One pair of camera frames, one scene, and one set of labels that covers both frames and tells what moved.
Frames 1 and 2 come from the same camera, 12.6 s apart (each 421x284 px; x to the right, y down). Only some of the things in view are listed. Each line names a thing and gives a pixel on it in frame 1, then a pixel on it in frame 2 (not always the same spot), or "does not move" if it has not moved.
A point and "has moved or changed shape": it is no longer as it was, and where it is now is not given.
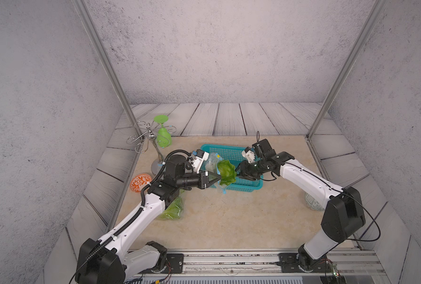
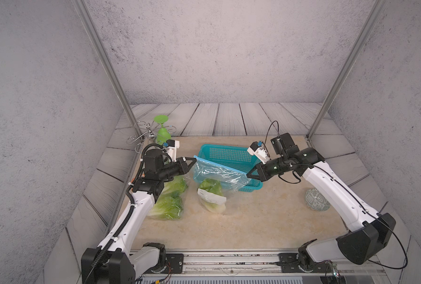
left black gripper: (202, 180) → (182, 169)
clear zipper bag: (211, 165) has moved or changed shape
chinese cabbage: (175, 209) does not move
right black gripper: (243, 171) → (262, 175)
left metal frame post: (82, 7) does not move
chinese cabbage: (227, 172) → (214, 186)
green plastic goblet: (164, 138) does not move
